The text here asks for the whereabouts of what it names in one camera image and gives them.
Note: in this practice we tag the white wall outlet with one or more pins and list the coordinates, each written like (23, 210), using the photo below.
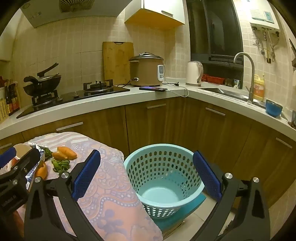
(255, 41)

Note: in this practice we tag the dark sauce bottle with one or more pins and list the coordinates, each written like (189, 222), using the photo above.
(15, 96)
(9, 98)

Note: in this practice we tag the red box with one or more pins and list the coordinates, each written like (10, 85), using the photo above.
(212, 78)

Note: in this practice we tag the black gas stove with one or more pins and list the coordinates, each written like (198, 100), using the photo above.
(69, 96)

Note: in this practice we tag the orange vegetable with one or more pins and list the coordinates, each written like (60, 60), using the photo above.
(66, 153)

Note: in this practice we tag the floral patterned cloth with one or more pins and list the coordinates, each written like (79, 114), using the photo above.
(111, 197)

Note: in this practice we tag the range hood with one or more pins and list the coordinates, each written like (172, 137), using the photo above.
(69, 16)

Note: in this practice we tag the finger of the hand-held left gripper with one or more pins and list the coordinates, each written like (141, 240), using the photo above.
(7, 155)
(25, 160)

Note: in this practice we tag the steel faucet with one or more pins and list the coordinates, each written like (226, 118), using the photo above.
(252, 76)

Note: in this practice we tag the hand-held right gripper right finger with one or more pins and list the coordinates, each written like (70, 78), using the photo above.
(208, 176)

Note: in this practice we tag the yellow perforated plastic basket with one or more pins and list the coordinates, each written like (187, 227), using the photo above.
(3, 112)

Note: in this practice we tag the yellow detergent bottle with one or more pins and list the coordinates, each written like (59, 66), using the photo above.
(258, 89)

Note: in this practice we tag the blue bowl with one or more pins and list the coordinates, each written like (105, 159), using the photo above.
(272, 109)

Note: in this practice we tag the dark window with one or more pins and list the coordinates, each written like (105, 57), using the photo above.
(215, 30)

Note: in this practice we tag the white wall cabinet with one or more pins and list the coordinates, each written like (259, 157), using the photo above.
(161, 7)

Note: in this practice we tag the black smartphone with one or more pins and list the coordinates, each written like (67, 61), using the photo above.
(152, 88)

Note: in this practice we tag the water heater pipes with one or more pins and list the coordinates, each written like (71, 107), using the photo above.
(268, 55)

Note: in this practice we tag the turquoise perforated plastic basket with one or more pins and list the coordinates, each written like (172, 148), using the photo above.
(161, 194)

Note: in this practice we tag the small green vegetable scrap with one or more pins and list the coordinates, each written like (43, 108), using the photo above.
(47, 152)

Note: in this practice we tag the white water heater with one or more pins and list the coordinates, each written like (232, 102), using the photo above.
(263, 20)

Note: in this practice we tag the silver drink carton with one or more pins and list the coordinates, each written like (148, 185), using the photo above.
(41, 148)

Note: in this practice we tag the green vegetable leaves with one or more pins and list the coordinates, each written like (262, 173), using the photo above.
(60, 165)

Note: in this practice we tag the steel sink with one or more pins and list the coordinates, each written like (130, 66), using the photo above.
(222, 91)

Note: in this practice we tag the white electric kettle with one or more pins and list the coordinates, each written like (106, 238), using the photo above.
(193, 74)

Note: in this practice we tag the black wok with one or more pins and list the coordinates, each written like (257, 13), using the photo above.
(41, 85)

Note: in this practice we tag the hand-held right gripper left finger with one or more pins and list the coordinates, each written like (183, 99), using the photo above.
(85, 178)

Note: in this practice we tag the white plug-in power meter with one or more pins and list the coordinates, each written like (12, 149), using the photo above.
(160, 73)

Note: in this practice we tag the steel pot with lid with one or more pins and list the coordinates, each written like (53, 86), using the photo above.
(144, 71)

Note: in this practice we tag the wooden cutting board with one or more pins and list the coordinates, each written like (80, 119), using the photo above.
(118, 62)

